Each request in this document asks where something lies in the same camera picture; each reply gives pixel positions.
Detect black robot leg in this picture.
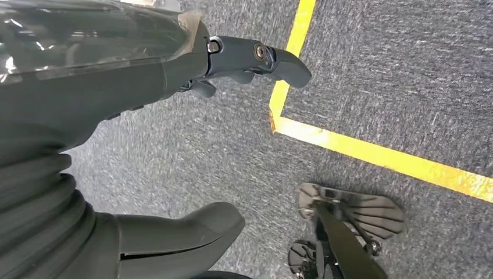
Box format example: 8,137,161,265
316,203,388,279

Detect black robot foot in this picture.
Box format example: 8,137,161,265
288,183,406,279

